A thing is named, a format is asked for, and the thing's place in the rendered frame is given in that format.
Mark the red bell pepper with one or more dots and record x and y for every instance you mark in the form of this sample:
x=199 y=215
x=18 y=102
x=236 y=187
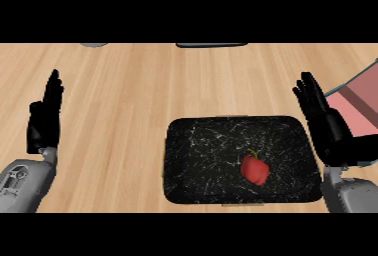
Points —
x=254 y=169

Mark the pink cardboard box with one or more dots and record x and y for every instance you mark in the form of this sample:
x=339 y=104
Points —
x=357 y=100

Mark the grey rounded object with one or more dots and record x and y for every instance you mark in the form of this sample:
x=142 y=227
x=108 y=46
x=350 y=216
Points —
x=93 y=44

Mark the black marble tray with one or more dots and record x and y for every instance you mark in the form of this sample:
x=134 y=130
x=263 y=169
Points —
x=241 y=159

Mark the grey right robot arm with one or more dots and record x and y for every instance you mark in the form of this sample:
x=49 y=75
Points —
x=348 y=193

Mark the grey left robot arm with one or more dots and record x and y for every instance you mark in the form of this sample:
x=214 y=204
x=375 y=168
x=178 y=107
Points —
x=23 y=185

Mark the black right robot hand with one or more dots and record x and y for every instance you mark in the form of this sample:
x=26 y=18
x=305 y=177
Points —
x=328 y=130

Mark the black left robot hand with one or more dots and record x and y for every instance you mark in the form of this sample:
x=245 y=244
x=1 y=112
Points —
x=44 y=116

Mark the dark grey flat object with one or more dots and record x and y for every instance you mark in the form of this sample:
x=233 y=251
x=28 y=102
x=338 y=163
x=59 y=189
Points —
x=211 y=44

